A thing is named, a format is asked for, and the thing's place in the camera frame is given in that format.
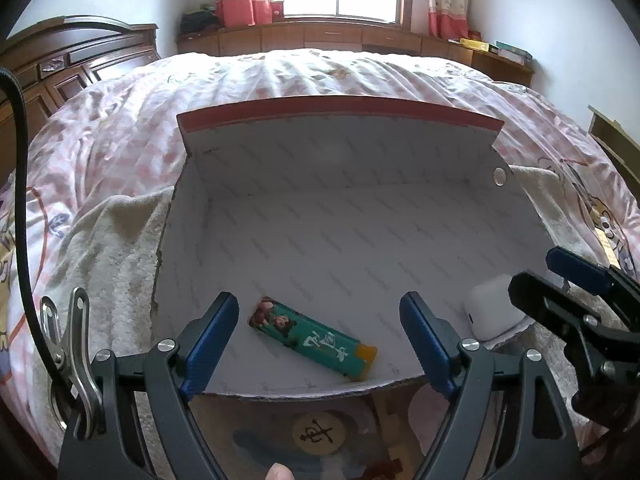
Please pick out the pale pink curved piece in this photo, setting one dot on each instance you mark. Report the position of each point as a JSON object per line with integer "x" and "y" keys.
{"x": 430, "y": 404}

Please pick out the dark wooden headboard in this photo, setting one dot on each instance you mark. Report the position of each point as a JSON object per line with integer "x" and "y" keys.
{"x": 57, "y": 58}

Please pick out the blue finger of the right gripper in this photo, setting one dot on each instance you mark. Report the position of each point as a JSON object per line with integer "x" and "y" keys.
{"x": 611, "y": 284}
{"x": 567, "y": 317}

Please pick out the wooden window cabinet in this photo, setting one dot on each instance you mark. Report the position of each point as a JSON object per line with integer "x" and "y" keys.
{"x": 349, "y": 36}

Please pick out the pink checked bed quilt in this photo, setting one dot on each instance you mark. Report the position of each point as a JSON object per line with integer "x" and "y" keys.
{"x": 121, "y": 137}

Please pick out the small red toy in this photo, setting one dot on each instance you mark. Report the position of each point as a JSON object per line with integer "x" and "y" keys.
{"x": 383, "y": 470}

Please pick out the round wooden chess piece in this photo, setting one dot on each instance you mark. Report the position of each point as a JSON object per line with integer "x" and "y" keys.
{"x": 319, "y": 434}

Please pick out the green lighter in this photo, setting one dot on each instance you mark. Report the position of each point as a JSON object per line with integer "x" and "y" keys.
{"x": 322, "y": 344}

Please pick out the wooden shelf at right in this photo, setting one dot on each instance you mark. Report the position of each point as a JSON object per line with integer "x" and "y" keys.
{"x": 620, "y": 147}

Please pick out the white earbuds charging case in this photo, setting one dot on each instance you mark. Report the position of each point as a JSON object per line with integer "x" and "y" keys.
{"x": 489, "y": 309}

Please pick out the person's left hand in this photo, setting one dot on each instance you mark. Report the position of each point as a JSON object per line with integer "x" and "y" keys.
{"x": 279, "y": 472}

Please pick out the red cardboard shoe box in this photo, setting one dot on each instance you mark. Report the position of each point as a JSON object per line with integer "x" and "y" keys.
{"x": 337, "y": 206}

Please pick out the cream terry towel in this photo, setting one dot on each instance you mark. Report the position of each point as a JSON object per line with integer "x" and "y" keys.
{"x": 111, "y": 253}

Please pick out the dark bag on cabinet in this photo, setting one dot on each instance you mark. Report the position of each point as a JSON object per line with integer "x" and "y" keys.
{"x": 198, "y": 21}

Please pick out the wooden puzzle piece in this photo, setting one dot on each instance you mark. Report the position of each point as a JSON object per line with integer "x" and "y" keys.
{"x": 391, "y": 432}

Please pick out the green book on cabinet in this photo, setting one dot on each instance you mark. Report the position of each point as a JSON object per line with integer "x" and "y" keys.
{"x": 514, "y": 54}

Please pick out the yellow box on cabinet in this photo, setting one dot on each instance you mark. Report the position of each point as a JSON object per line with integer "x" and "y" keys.
{"x": 476, "y": 45}

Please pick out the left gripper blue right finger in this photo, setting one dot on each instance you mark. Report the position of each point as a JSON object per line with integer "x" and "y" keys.
{"x": 534, "y": 437}

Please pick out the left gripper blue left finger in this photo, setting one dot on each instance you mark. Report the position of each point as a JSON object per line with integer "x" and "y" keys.
{"x": 170, "y": 375}

